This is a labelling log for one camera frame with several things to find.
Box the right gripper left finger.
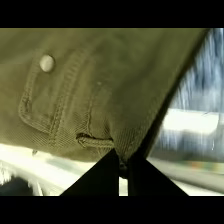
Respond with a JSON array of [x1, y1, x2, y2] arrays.
[[59, 148, 121, 197]]

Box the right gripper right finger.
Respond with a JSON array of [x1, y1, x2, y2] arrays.
[[127, 153, 190, 197]]

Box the olive green pants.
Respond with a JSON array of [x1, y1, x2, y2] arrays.
[[0, 28, 209, 164]]

